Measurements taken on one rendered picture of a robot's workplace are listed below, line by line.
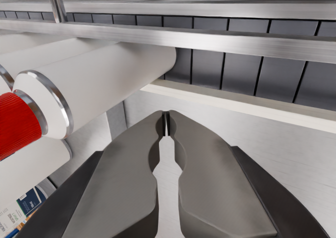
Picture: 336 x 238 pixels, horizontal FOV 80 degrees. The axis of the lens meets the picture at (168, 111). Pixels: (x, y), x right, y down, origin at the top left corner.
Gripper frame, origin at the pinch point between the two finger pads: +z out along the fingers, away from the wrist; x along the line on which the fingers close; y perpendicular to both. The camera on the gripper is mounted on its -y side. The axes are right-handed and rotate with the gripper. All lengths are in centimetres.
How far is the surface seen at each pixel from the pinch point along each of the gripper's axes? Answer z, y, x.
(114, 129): 22.7, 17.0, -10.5
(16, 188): 17.8, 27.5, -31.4
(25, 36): 16.2, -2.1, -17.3
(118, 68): 5.3, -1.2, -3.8
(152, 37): 6.1, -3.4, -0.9
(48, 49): 7.5, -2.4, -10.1
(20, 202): 34, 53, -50
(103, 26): 8.7, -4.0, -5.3
